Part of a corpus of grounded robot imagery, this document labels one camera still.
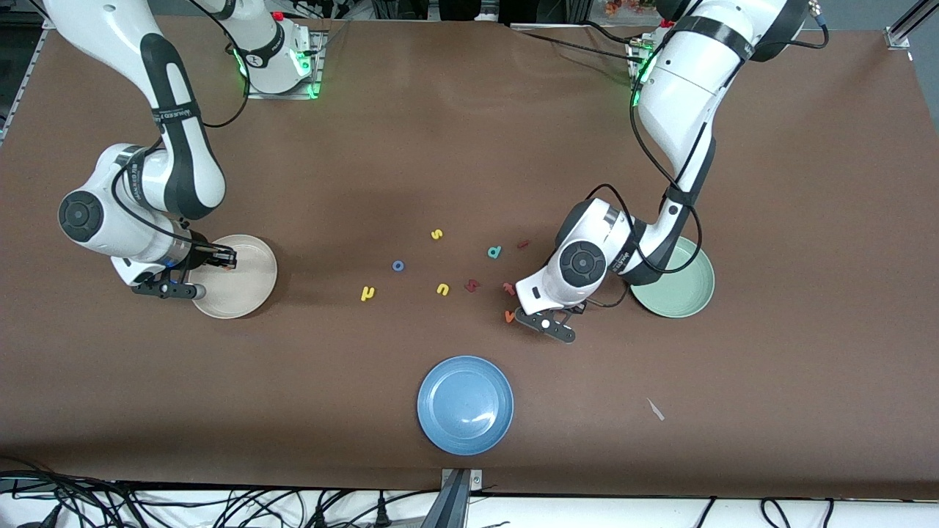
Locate beige brown plate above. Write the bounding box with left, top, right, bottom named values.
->
left=189, top=234, right=279, bottom=320

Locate pale green plate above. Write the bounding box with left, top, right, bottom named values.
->
left=629, top=236, right=716, bottom=319

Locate blue plate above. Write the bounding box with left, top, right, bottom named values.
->
left=417, top=356, right=514, bottom=456

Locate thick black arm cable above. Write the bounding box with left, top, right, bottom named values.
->
left=112, top=143, right=221, bottom=254

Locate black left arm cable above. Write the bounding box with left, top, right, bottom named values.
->
left=583, top=88, right=704, bottom=309

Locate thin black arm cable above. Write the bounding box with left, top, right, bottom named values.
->
left=187, top=0, right=252, bottom=129

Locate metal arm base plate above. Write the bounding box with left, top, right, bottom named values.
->
left=627, top=38, right=650, bottom=108
left=246, top=31, right=326, bottom=100

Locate metal camera stand bracket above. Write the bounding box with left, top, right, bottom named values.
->
left=422, top=468, right=485, bottom=528

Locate black cable on table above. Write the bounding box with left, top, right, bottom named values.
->
left=522, top=31, right=640, bottom=62
left=580, top=21, right=650, bottom=46

